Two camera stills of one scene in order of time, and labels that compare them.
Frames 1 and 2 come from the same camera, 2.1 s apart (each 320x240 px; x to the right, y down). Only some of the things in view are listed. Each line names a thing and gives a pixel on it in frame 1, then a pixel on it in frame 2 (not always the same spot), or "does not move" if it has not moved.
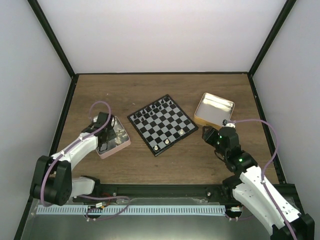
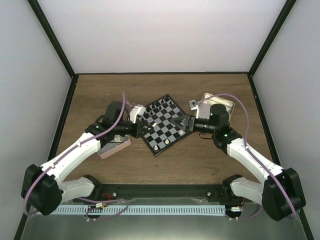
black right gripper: [208, 137] to [189, 124]
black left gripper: [113, 133] to [140, 132]
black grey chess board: [162, 124] does not move
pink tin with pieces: [122, 140] does not move
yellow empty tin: [211, 110] does not move
